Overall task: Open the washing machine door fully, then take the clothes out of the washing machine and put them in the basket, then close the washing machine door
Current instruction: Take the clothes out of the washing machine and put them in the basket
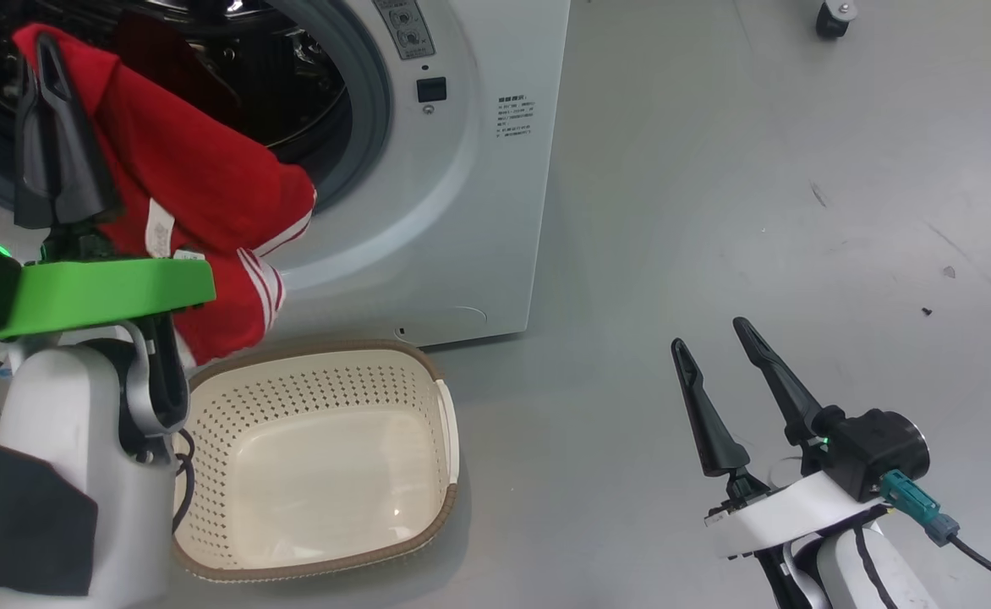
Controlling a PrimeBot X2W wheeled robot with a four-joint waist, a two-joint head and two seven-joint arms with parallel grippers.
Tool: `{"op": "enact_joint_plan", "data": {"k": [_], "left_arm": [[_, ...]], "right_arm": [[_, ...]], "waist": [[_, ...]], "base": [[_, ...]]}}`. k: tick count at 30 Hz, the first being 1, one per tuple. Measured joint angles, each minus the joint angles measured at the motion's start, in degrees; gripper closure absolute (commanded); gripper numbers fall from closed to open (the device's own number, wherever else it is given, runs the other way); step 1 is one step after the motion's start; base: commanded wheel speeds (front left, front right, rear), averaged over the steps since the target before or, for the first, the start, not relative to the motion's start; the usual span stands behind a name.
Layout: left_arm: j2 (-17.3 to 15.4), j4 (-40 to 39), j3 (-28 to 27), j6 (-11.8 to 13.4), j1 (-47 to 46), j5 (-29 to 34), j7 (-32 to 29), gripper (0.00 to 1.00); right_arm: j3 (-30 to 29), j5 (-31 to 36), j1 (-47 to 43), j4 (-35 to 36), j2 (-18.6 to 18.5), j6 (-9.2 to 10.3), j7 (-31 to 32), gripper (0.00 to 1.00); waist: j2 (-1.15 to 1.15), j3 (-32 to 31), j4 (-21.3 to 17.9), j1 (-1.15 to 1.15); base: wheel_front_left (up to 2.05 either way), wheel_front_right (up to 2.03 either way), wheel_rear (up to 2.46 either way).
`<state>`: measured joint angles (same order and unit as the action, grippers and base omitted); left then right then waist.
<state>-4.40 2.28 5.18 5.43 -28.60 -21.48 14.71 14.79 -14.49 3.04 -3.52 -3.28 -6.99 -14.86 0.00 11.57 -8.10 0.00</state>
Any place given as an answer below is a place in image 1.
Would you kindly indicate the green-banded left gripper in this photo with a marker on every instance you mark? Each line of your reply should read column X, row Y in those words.
column 106, row 288

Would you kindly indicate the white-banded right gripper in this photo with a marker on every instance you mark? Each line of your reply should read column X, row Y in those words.
column 787, row 512

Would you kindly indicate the red garment with white stripes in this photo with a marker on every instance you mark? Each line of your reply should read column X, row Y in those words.
column 199, row 178

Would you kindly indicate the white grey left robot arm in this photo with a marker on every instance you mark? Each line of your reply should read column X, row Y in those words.
column 56, row 406

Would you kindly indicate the white front-load washing machine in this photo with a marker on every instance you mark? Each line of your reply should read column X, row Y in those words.
column 462, row 211

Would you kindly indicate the cream perforated laundry basket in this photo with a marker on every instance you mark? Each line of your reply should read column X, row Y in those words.
column 326, row 474

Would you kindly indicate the black caster wheel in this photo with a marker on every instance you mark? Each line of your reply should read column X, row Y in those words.
column 834, row 17

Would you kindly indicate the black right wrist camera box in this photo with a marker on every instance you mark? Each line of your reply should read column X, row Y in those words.
column 876, row 448

